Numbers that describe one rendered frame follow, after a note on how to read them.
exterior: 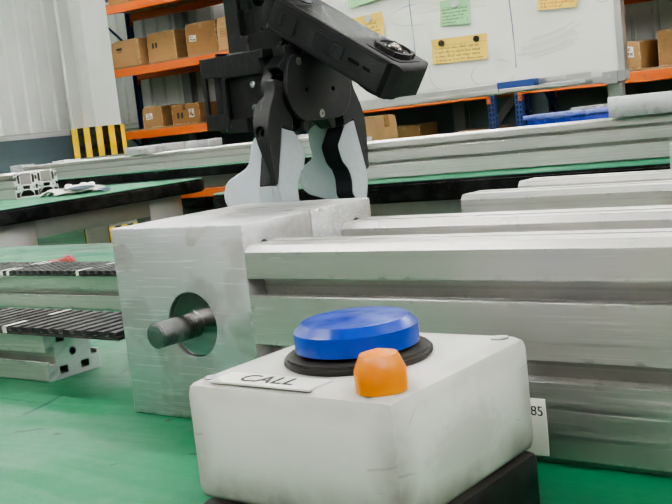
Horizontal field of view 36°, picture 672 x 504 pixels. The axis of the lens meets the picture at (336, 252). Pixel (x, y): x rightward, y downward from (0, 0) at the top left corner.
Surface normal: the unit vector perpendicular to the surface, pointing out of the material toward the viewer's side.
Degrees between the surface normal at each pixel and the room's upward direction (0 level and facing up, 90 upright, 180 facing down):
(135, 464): 0
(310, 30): 91
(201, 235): 90
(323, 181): 106
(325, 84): 90
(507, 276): 90
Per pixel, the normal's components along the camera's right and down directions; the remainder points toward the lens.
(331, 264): -0.61, 0.16
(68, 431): -0.11, -0.99
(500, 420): 0.79, -0.01
